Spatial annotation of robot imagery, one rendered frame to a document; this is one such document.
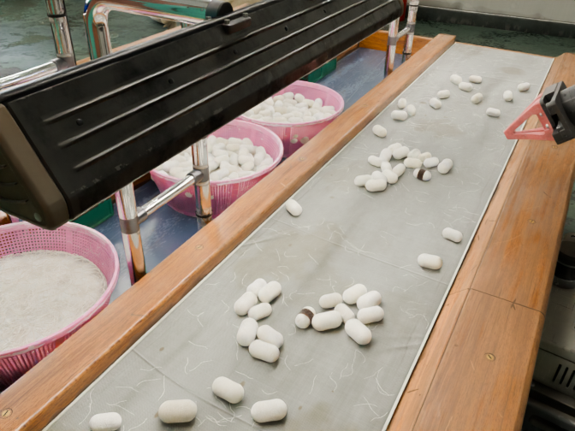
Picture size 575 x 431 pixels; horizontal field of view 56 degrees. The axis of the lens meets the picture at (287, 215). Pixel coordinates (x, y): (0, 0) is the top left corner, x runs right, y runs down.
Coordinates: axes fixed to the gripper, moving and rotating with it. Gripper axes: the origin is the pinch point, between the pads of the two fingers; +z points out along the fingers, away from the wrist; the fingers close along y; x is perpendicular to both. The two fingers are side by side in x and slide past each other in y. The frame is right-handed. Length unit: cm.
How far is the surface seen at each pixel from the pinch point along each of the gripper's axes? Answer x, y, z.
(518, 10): 19, -436, 87
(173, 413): -4, 63, 21
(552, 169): 12.4, -11.2, 0.3
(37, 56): -148, -162, 314
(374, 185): -3.5, 9.7, 21.0
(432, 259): 5.7, 25.1, 9.4
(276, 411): 2, 58, 14
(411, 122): -4.8, -23.5, 25.1
